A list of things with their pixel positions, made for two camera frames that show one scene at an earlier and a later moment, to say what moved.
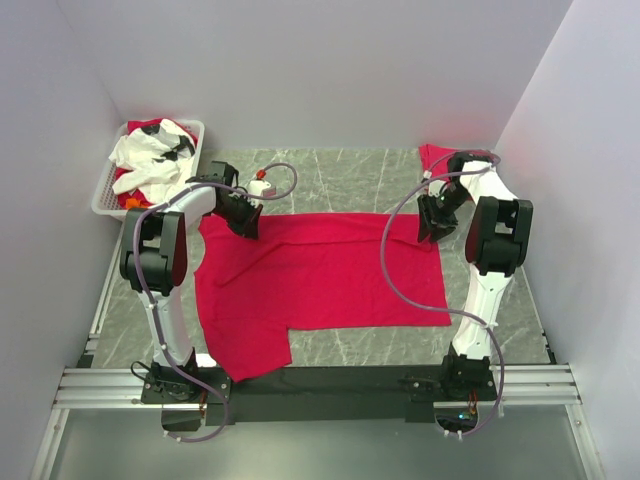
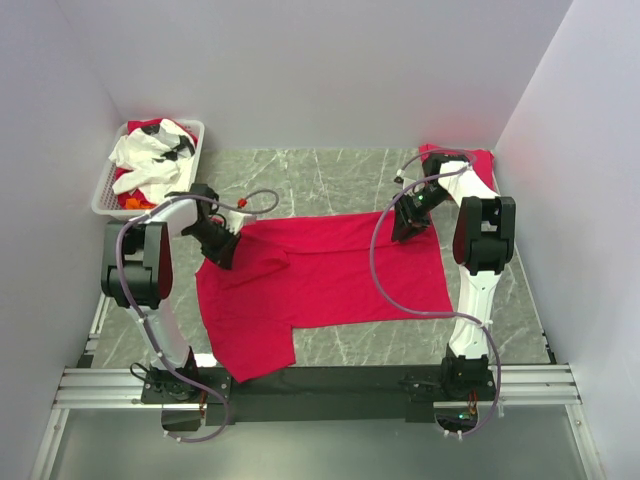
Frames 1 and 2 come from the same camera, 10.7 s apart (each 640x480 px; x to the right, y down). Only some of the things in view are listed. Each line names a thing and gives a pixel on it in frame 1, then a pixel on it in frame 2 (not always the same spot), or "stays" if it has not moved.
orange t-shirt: [133, 203] stays
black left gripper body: [241, 207] → [216, 240]
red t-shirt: [312, 271] stays
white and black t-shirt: [158, 158] stays
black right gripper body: [441, 207] → [418, 206]
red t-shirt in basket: [133, 196] stays
